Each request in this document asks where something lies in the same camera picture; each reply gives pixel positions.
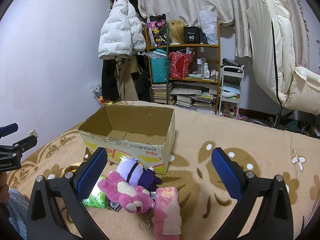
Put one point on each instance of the beige patterned carpet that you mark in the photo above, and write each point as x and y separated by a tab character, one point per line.
204	204

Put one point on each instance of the white wall socket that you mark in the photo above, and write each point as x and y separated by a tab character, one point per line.
33	133

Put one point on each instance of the purple haired plush doll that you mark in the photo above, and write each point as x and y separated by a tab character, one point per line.
135	174

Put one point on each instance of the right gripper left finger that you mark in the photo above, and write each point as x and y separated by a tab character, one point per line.
45	220

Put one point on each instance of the floral beige curtain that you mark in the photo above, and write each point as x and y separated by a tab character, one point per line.
232	12

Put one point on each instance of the open cardboard box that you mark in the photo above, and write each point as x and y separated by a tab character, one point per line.
143	132

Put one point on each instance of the stack of books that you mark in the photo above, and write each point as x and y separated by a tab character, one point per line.
162	93

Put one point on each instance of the black printed tote bag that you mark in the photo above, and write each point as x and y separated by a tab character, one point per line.
157	30

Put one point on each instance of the white puffer jacket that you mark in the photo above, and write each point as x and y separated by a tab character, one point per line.
121	35

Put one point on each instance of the pink tissue pack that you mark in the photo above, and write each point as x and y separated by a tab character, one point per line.
167	220

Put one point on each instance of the pink bear plush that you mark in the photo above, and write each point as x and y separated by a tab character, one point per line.
133	199

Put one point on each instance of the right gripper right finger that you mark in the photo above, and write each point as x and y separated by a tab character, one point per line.
274	219

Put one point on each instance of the cream office chair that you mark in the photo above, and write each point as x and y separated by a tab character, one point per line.
291	86

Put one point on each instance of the clear plastic bag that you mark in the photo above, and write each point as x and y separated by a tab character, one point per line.
208	24

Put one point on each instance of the wooden bookshelf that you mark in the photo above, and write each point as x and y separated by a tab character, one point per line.
215	80

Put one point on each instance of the blonde wig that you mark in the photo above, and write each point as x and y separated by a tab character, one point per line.
176	32

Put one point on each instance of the white utility cart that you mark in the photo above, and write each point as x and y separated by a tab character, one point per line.
230	92

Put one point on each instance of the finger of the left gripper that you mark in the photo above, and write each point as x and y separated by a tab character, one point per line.
9	129
24	145

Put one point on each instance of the beige trench coat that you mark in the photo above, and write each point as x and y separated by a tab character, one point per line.
125	83

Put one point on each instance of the black box marked 40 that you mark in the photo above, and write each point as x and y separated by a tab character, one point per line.
191	35

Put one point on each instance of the person left hand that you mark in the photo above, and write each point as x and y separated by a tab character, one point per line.
4	189

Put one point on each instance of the green tissue pack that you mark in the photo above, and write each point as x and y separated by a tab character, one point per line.
97	198

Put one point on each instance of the yellow plush pouch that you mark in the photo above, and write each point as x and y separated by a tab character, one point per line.
70	168

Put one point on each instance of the snack bag on floor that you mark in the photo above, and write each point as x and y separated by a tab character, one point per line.
96	89

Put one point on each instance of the small black carton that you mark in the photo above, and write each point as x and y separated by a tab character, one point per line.
114	206

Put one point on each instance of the red gift bag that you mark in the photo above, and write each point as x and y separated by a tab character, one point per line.
180	64

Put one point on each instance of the teal shopping bag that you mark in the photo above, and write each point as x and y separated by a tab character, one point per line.
158	59

